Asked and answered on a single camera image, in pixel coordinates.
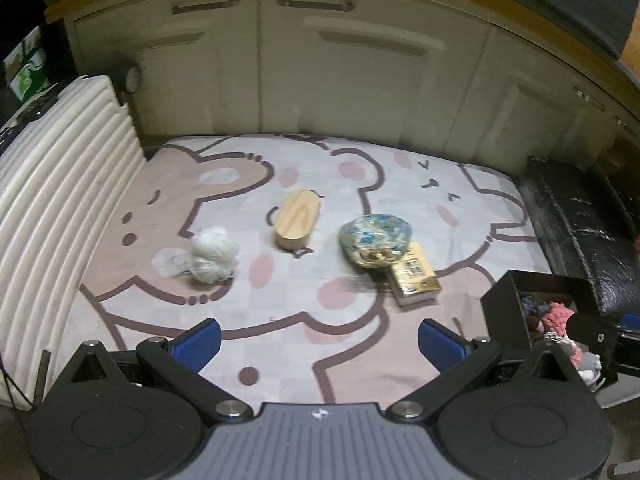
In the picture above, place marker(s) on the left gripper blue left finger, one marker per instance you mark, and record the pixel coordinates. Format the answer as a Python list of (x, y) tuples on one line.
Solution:
[(176, 364)]

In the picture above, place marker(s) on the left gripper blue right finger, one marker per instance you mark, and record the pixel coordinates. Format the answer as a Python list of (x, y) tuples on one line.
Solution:
[(462, 366)]

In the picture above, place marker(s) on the pink white crochet doll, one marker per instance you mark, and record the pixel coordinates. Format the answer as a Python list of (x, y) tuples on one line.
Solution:
[(555, 330)]

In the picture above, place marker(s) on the yellow tissue pack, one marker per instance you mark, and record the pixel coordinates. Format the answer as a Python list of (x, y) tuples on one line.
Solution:
[(412, 278)]

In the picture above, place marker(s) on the white yarn ball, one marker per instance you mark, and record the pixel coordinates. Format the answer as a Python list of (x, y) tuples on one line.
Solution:
[(214, 255)]

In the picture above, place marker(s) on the blue floral silk pouch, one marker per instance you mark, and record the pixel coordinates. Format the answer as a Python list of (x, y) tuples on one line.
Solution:
[(375, 241)]

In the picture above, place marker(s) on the oval wooden block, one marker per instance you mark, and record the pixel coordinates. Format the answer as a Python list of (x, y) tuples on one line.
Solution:
[(296, 220)]

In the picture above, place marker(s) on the black storage box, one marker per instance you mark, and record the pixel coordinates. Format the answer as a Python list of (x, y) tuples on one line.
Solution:
[(505, 320)]

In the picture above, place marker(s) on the brown blue yarn bundle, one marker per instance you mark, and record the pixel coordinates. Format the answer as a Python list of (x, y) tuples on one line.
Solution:
[(534, 312)]

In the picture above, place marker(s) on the black wrapped cushion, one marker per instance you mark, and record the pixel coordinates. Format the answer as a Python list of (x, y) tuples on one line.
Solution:
[(583, 231)]

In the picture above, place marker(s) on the cartoon bear bed sheet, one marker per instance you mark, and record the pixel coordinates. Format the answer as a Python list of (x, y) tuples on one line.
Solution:
[(305, 326)]

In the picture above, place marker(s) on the beige cabinet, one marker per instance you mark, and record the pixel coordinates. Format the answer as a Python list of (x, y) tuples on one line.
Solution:
[(427, 75)]

